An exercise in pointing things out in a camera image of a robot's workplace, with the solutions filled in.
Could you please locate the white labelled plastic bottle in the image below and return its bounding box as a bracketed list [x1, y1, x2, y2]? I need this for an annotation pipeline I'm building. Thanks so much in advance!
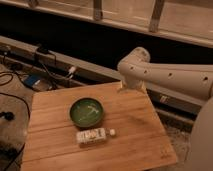
[76, 128, 116, 144]

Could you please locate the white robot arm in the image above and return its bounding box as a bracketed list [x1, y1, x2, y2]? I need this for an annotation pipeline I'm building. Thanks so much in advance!
[117, 47, 213, 171]

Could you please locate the green ceramic bowl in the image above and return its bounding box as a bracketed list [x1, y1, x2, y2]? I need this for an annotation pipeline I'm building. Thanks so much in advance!
[69, 97, 104, 128]

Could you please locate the white plug connector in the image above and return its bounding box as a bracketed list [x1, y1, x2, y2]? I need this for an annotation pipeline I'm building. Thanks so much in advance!
[67, 66, 77, 79]

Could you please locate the wooden board table top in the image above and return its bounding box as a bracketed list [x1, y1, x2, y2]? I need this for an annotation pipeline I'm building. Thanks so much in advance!
[21, 82, 177, 171]

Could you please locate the blue box on floor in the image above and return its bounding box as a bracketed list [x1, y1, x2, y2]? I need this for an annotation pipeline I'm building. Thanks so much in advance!
[23, 75, 41, 88]

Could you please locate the black plug left edge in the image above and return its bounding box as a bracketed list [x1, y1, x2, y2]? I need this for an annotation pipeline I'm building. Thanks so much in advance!
[0, 112, 15, 121]

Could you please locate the black power adapter on rail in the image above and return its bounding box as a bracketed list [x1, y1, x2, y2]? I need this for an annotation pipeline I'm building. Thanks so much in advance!
[36, 46, 50, 55]

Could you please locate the black cable left floor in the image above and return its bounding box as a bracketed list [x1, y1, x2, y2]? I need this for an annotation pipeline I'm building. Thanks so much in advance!
[0, 71, 32, 171]

